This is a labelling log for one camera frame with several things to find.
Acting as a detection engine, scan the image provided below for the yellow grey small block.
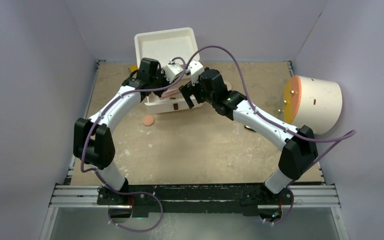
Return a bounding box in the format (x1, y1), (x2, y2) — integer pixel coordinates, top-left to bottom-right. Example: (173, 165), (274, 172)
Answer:
(128, 65), (138, 73)

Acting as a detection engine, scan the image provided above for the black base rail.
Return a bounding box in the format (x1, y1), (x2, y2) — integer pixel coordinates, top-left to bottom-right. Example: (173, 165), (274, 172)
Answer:
(97, 183), (293, 219)

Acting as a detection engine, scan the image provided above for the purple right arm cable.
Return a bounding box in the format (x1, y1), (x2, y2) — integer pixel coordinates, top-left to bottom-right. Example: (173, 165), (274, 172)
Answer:
(186, 45), (357, 226)

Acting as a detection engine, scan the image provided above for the black gold compact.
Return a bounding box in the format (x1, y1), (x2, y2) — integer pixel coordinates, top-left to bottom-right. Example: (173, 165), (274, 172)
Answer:
(244, 125), (256, 133)

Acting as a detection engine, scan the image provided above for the pink makeup stick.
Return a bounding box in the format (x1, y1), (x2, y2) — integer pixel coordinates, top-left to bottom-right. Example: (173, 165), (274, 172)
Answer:
(159, 91), (182, 100)

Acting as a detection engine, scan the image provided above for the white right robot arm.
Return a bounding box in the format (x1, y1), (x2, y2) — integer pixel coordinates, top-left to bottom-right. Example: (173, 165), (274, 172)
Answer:
(179, 67), (319, 204)

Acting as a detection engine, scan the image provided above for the aluminium table edge rail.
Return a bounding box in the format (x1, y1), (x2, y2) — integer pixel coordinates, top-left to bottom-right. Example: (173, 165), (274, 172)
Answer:
(49, 183), (340, 209)

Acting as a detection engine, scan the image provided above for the white three-drawer organizer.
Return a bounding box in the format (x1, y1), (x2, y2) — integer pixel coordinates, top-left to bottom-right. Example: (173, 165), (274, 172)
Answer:
(134, 27), (200, 114)

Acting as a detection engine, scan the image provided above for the white cylindrical bin orange lid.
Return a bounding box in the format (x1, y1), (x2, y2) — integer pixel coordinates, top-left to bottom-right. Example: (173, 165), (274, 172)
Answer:
(281, 75), (343, 135)

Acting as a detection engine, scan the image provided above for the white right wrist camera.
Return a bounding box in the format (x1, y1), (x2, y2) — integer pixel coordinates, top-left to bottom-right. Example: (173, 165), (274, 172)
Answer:
(187, 60), (205, 86)

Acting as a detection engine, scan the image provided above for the round peach powder puff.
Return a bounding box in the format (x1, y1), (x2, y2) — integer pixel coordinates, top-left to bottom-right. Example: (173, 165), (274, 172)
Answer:
(142, 115), (155, 127)

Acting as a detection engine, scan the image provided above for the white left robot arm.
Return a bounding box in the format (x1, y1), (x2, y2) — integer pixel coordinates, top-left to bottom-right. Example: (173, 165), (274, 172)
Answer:
(73, 57), (173, 205)

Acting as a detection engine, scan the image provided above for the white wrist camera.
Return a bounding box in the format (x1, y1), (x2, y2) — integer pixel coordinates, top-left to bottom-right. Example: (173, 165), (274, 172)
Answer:
(187, 60), (205, 86)
(162, 63), (184, 83)

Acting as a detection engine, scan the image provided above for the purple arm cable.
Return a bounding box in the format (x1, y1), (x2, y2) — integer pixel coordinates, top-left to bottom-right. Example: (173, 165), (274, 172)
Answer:
(79, 56), (165, 233)
(186, 45), (357, 226)

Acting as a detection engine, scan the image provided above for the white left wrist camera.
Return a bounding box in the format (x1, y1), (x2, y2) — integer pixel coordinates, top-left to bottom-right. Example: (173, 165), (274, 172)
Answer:
(162, 63), (184, 83)

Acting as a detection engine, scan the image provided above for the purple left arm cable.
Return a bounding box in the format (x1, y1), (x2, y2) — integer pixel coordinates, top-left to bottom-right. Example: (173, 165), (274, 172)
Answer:
(79, 56), (165, 233)

